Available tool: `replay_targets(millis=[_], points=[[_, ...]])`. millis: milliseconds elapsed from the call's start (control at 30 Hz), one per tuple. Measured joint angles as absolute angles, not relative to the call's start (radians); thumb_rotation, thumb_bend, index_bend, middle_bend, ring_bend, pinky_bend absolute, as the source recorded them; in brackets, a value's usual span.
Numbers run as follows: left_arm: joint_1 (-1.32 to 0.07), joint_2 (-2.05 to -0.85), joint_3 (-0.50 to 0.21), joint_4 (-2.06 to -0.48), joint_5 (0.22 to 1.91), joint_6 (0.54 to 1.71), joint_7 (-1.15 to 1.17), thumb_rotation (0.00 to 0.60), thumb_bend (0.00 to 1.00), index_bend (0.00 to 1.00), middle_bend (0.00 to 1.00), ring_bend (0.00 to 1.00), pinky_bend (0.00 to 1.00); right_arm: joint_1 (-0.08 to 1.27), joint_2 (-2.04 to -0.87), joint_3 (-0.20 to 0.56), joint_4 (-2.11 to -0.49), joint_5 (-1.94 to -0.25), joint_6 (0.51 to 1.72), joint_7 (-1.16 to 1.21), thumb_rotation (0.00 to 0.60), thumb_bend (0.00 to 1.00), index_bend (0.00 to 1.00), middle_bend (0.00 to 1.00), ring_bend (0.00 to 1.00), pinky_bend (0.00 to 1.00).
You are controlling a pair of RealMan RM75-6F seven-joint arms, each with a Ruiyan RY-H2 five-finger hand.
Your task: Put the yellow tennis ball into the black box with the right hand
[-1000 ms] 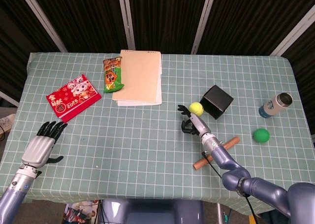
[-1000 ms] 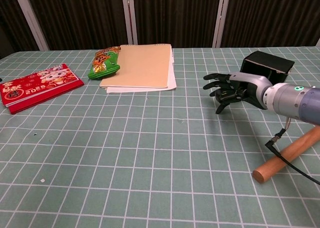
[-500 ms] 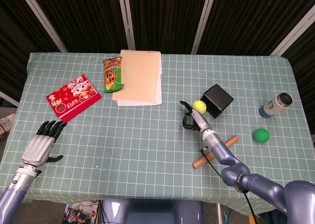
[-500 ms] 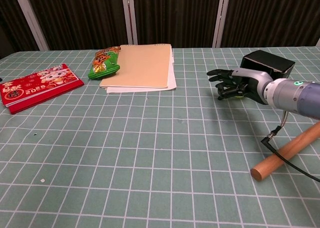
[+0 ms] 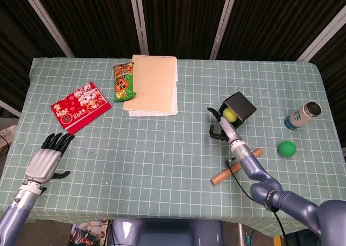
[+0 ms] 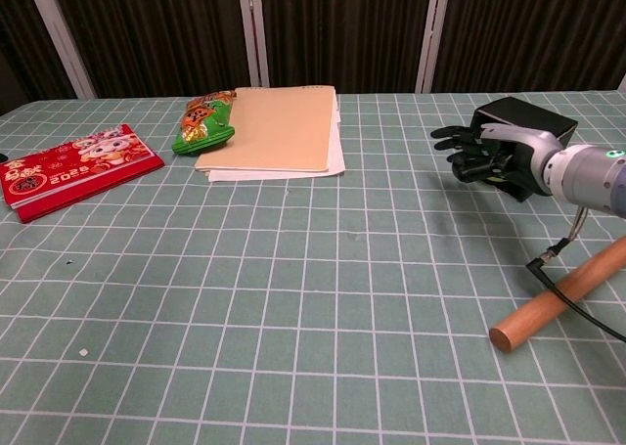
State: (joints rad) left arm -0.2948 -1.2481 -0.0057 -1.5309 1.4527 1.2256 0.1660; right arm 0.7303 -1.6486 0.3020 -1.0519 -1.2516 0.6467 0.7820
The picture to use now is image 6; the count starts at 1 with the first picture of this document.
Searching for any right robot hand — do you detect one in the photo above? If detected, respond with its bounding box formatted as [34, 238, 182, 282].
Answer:
[429, 123, 566, 198]

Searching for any black cardboard box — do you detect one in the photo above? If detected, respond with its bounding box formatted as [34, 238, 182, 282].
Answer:
[469, 97, 579, 202]

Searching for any red desk calendar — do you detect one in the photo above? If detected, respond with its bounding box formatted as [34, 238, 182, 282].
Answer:
[0, 123, 166, 225]

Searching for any dark ribbed screen panel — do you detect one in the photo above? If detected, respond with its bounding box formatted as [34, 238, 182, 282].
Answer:
[0, 0, 79, 116]
[46, 0, 251, 99]
[257, 0, 435, 94]
[430, 0, 626, 94]

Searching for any wooden rolling pin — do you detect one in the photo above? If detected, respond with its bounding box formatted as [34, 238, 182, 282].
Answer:
[488, 235, 626, 353]

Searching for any tan paper folder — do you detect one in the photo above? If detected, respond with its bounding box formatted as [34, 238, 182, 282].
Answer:
[207, 92, 347, 184]

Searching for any green snack packet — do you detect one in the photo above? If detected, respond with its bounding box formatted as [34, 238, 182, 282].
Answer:
[170, 90, 239, 156]

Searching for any beige paper folder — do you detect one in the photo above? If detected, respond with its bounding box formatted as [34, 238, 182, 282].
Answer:
[194, 86, 337, 174]

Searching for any green grid tablecloth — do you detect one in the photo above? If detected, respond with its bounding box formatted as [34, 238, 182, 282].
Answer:
[0, 90, 626, 445]

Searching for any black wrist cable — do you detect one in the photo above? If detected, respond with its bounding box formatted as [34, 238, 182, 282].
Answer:
[525, 205, 626, 343]

